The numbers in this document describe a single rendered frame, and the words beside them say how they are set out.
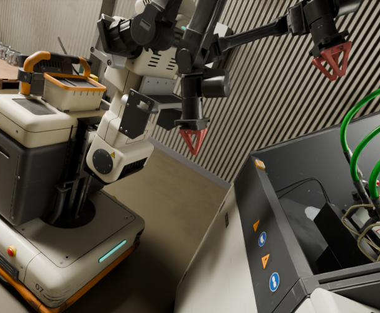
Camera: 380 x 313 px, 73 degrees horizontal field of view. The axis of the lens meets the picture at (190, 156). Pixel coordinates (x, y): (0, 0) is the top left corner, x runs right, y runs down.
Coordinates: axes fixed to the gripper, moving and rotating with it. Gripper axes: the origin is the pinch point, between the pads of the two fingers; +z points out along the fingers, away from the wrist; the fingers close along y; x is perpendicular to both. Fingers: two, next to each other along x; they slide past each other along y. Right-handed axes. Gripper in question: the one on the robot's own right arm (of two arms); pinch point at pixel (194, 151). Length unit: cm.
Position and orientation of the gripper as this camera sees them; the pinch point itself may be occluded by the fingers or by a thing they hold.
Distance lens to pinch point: 71.4
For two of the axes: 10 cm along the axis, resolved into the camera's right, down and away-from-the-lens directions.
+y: 4.2, -2.1, 8.8
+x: -9.1, -0.5, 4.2
